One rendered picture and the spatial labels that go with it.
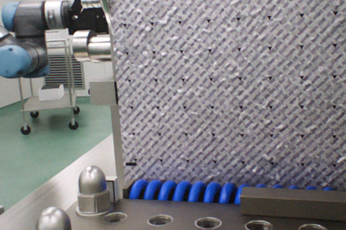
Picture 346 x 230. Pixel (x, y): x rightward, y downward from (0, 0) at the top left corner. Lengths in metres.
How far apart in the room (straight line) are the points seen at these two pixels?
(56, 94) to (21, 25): 4.27
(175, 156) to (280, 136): 0.11
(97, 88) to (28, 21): 0.68
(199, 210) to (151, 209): 0.05
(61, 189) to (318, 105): 0.57
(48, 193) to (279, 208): 0.56
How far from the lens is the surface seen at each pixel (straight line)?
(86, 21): 1.26
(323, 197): 0.45
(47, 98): 5.56
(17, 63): 1.13
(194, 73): 0.49
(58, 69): 6.89
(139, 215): 0.47
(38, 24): 1.27
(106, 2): 0.50
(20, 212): 0.86
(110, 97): 0.60
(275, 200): 0.45
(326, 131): 0.49
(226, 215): 0.46
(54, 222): 0.38
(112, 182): 0.49
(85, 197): 0.47
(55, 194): 0.91
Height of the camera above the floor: 1.22
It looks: 11 degrees down
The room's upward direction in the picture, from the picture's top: 3 degrees counter-clockwise
